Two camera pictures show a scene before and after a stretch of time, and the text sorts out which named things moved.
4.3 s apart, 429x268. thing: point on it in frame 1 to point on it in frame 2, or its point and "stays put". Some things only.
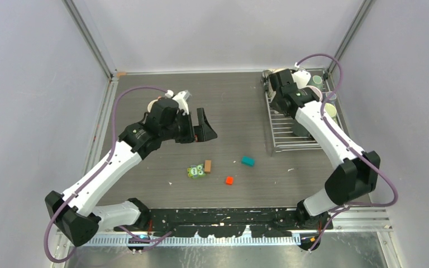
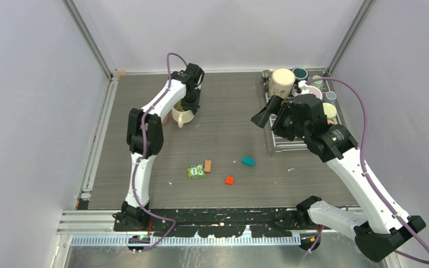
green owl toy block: x=196 y=171 stays put
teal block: x=248 y=161 stays put
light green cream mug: x=331 y=110 stays put
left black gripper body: x=182 y=129 to x=191 y=101
